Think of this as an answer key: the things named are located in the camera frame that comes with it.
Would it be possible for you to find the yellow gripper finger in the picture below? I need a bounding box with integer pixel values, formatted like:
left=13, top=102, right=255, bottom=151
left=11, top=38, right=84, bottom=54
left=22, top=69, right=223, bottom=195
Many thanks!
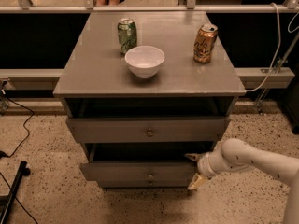
left=185, top=153, right=202, bottom=162
left=188, top=173, right=208, bottom=190

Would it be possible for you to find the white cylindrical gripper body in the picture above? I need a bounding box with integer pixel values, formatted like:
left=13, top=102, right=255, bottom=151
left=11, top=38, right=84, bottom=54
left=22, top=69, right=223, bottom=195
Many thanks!
left=197, top=151, right=221, bottom=178

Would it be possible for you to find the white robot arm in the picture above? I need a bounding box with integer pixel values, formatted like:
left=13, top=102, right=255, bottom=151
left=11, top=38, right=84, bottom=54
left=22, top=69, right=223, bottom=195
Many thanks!
left=185, top=138, right=299, bottom=224

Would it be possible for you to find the grey top drawer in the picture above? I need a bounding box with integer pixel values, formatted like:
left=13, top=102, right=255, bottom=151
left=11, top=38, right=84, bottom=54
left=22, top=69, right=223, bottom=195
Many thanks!
left=66, top=117, right=230, bottom=143

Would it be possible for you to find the white ceramic bowl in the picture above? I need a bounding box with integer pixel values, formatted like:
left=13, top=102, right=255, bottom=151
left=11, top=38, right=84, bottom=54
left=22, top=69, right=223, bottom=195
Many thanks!
left=125, top=46, right=164, bottom=79

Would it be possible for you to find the orange soda can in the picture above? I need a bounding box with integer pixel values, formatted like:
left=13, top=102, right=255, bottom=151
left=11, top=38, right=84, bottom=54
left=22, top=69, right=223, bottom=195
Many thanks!
left=193, top=23, right=218, bottom=63

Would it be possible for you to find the green soda can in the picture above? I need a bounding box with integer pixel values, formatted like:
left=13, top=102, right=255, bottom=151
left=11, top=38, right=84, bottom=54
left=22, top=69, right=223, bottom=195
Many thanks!
left=117, top=18, right=137, bottom=54

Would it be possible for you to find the black stand leg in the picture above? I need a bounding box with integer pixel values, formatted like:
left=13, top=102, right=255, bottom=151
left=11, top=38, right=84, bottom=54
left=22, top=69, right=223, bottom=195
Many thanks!
left=0, top=161, right=30, bottom=224

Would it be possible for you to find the metal railing frame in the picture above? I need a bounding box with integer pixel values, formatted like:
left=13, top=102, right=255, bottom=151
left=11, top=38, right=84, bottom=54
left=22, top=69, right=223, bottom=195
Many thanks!
left=0, top=0, right=298, bottom=91

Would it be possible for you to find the white cable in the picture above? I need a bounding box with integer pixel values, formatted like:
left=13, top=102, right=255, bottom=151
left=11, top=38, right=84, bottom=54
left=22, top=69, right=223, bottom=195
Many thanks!
left=245, top=2, right=282, bottom=93

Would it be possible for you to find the black floor cable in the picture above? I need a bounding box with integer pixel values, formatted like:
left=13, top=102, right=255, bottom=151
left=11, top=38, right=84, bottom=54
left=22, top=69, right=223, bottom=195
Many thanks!
left=0, top=96, right=36, bottom=159

